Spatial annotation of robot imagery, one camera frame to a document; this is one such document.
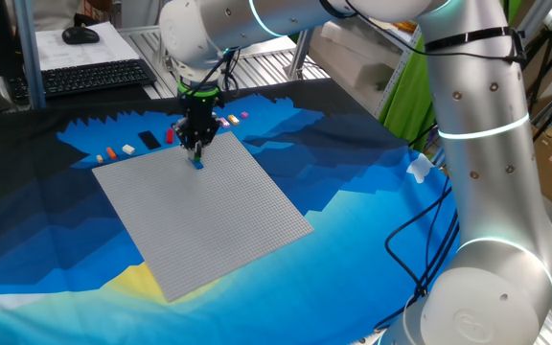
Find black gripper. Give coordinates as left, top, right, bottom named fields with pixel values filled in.
left=172, top=94, right=223, bottom=162

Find black Lego plate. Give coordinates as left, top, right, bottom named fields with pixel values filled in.
left=137, top=129, right=163, bottom=150

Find grey Lego baseplate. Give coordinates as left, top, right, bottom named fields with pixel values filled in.
left=91, top=130, right=315, bottom=304

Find white paper sheets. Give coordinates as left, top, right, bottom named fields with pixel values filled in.
left=34, top=21, right=141, bottom=72

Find black keyboard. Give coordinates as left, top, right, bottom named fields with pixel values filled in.
left=7, top=57, right=158, bottom=100

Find black computer mouse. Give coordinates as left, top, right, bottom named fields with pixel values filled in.
left=61, top=26, right=101, bottom=46

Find blue mountain print cloth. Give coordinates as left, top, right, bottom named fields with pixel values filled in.
left=0, top=78, right=459, bottom=345

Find green fabric backdrop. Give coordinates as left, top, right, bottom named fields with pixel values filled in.
left=379, top=37, right=438, bottom=140

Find aluminium frame post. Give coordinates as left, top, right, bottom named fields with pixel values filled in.
left=12, top=0, right=47, bottom=110

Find black base cables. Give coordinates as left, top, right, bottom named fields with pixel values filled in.
left=374, top=184, right=460, bottom=332

